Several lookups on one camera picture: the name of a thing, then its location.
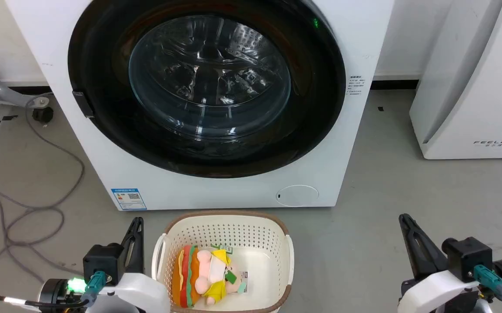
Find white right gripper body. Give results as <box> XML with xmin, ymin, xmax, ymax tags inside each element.
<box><xmin>397</xmin><ymin>269</ymin><xmax>481</xmax><ymax>313</ymax></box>

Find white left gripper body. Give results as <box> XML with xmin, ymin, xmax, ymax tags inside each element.
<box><xmin>89</xmin><ymin>272</ymin><xmax>171</xmax><ymax>313</ymax></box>

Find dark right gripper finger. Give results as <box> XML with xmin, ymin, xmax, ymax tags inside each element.
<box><xmin>399</xmin><ymin>214</ymin><xmax>427</xmax><ymax>281</ymax></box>
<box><xmin>402</xmin><ymin>213</ymin><xmax>449</xmax><ymax>277</ymax></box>

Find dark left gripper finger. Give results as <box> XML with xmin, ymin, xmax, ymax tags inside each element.
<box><xmin>120</xmin><ymin>219</ymin><xmax>138</xmax><ymax>274</ymax></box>
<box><xmin>133</xmin><ymin>217</ymin><xmax>145</xmax><ymax>275</ymax></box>

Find white front-load washing machine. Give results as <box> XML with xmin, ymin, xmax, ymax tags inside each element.
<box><xmin>5</xmin><ymin>0</ymin><xmax>395</xmax><ymax>212</ymax></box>

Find black round glass washer door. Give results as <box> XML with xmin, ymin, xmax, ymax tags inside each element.
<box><xmin>67</xmin><ymin>0</ymin><xmax>347</xmax><ymax>179</ymax></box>

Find blue energy label sticker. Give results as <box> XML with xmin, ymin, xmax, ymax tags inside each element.
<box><xmin>111</xmin><ymin>188</ymin><xmax>148</xmax><ymax>211</ymax></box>

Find burger plush toy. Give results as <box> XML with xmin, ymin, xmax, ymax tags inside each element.
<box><xmin>171</xmin><ymin>245</ymin><xmax>202</xmax><ymax>309</ymax></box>

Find pink pig doll yellow clothes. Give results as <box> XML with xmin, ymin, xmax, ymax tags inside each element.
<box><xmin>195</xmin><ymin>248</ymin><xmax>247</xmax><ymax>306</ymax></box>

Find white product tag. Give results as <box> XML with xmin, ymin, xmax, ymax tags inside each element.
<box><xmin>233</xmin><ymin>270</ymin><xmax>249</xmax><ymax>293</ymax></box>

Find white laundry basket brown rim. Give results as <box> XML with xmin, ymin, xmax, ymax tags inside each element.
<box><xmin>151</xmin><ymin>210</ymin><xmax>295</xmax><ymax>313</ymax></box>

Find round white filter cover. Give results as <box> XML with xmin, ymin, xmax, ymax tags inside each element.
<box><xmin>276</xmin><ymin>185</ymin><xmax>320</xmax><ymax>207</ymax></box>

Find black caster wheel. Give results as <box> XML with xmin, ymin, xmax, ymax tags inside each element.
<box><xmin>32</xmin><ymin>106</ymin><xmax>55</xmax><ymax>124</ymax></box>

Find white air purifier appliance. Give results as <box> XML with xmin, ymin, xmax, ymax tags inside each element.
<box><xmin>409</xmin><ymin>0</ymin><xmax>502</xmax><ymax>160</ymax></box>

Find small white text sticker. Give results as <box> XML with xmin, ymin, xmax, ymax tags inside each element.
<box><xmin>347</xmin><ymin>74</ymin><xmax>365</xmax><ymax>97</ymax></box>

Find right teal plug black cable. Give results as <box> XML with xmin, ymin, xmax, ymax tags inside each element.
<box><xmin>473</xmin><ymin>264</ymin><xmax>502</xmax><ymax>313</ymax></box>

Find grey floor cable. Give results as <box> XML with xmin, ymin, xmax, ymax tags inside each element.
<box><xmin>0</xmin><ymin>93</ymin><xmax>86</xmax><ymax>288</ymax></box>

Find black door handle latch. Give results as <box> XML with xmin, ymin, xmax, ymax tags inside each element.
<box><xmin>72</xmin><ymin>90</ymin><xmax>95</xmax><ymax>119</ymax></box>

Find grey metal cart frame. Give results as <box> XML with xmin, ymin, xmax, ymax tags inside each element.
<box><xmin>0</xmin><ymin>47</ymin><xmax>52</xmax><ymax>108</ymax></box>

